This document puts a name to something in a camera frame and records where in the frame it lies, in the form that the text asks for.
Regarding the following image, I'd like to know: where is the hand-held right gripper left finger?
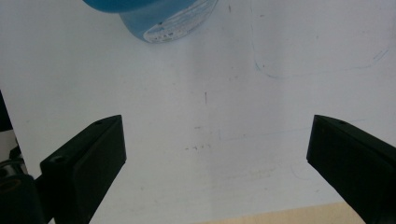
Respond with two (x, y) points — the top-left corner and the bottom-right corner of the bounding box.
(39, 114), (127, 224)

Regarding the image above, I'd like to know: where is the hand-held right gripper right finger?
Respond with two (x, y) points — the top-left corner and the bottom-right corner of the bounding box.
(306, 114), (396, 224)

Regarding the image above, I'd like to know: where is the blue bottle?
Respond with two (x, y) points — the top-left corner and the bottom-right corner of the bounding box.
(82, 0), (219, 44)

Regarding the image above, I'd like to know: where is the white table mat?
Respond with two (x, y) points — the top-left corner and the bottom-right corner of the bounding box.
(0, 0), (396, 224)

